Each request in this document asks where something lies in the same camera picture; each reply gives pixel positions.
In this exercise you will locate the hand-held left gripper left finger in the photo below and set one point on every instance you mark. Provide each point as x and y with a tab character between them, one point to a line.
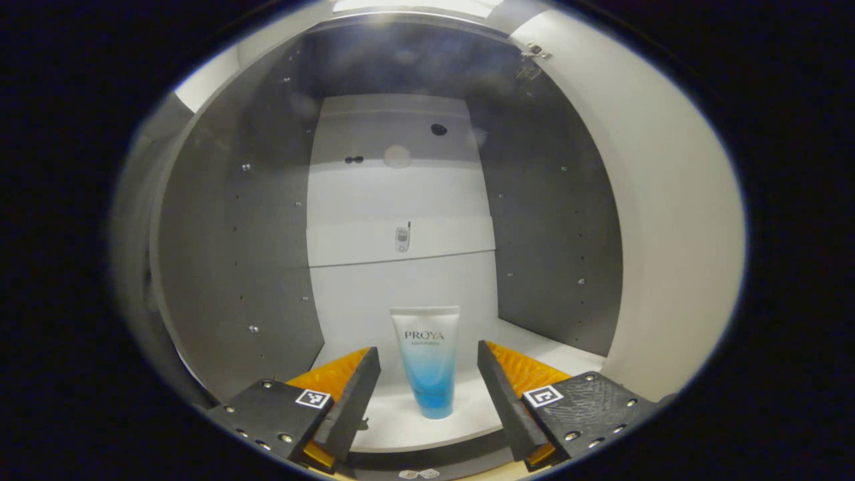
354	407

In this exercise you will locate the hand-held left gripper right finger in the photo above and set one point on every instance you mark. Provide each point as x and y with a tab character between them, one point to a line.
504	407

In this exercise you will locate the white and blue bottle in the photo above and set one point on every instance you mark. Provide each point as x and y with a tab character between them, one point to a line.
427	361

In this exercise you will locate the dark grey cabinet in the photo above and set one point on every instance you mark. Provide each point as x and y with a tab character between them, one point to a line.
234	267

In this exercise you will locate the metal door hinge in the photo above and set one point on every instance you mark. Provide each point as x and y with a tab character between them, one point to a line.
534	57

